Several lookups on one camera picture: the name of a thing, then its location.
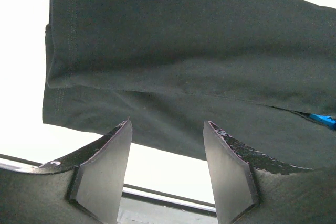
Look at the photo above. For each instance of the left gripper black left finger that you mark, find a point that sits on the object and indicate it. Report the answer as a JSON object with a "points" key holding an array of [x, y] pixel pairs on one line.
{"points": [[84, 186]]}

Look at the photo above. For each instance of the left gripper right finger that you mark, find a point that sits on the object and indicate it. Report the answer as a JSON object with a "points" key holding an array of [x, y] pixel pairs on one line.
{"points": [[252, 187]]}

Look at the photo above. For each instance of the black daisy print t-shirt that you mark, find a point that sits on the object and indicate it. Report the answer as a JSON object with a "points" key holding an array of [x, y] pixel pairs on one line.
{"points": [[253, 67]]}

